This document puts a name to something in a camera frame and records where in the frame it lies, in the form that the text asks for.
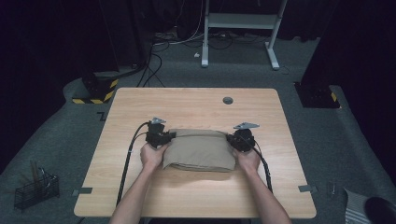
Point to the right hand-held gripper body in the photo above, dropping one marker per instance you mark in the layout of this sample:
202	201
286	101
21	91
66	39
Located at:
244	140

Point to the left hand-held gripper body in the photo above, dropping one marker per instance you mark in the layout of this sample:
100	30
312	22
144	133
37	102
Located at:
155	135

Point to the khaki shorts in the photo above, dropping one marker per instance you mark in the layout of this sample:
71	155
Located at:
199	149

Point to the person's right hand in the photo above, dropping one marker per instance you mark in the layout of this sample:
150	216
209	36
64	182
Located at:
249	161

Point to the person's left hand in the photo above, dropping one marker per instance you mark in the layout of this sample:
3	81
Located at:
152	158

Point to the grey table grommet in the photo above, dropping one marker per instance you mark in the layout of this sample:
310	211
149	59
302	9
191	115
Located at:
228	100

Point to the black yellow striped stand base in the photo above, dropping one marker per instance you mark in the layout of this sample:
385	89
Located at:
99	88

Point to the grey tape piece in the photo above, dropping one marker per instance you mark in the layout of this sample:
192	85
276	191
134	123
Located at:
307	188
82	190

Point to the small white floor item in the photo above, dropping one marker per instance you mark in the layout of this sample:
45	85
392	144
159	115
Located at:
196	55

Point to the small metal item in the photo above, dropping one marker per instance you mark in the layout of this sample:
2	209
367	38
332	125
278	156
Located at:
332	188

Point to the dark curtain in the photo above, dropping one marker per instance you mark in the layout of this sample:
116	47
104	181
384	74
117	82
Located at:
358	46
37	62

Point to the white metal desk frame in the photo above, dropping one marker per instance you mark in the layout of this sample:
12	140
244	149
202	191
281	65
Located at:
243	21

